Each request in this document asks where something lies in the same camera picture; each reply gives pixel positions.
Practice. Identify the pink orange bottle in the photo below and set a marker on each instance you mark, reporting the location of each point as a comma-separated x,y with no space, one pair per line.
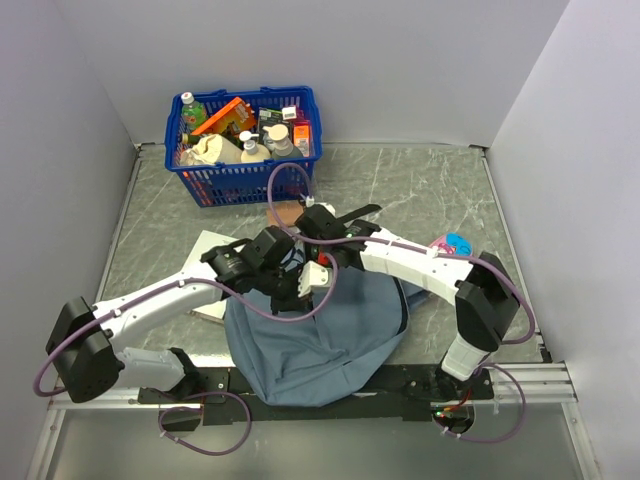
302,134

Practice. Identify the cream pump bottle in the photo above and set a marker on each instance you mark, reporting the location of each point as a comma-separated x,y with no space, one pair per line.
253,151

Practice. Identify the blue plastic shopping basket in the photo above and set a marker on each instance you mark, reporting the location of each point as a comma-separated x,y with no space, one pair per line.
217,185

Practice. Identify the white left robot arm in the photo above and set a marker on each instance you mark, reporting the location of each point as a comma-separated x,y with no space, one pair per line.
91,346

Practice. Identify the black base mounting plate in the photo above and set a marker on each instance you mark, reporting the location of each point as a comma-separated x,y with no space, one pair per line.
224,408

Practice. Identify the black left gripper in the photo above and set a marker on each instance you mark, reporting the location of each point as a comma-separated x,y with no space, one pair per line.
293,304

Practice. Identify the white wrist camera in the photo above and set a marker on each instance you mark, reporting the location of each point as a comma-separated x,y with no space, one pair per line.
311,201
315,278

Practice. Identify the aluminium front rail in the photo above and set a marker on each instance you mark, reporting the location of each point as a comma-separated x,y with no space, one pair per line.
536,382

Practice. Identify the green drink bottle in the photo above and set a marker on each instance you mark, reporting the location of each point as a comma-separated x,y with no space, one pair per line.
193,112

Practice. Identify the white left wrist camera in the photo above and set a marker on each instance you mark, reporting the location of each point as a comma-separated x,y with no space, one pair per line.
315,278

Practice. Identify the blue student backpack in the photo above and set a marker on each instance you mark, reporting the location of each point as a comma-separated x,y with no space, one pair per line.
363,322

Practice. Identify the black packaged item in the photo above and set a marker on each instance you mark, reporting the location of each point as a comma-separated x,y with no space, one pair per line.
268,118

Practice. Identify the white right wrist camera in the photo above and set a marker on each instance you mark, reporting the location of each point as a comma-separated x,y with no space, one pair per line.
311,201

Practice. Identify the grey pump bottle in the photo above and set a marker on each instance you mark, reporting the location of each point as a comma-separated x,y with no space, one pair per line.
278,142

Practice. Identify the orange snack box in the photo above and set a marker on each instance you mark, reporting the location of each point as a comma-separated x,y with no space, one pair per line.
234,118

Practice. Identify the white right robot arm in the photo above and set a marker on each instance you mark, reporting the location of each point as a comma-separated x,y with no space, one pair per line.
477,287

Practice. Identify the brown leather wallet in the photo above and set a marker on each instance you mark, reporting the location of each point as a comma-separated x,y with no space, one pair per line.
287,211

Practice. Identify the white notebook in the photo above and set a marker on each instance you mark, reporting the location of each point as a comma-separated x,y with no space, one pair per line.
213,313

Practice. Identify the pink cartoon pencil case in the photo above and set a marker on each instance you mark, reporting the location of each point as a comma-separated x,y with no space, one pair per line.
452,244

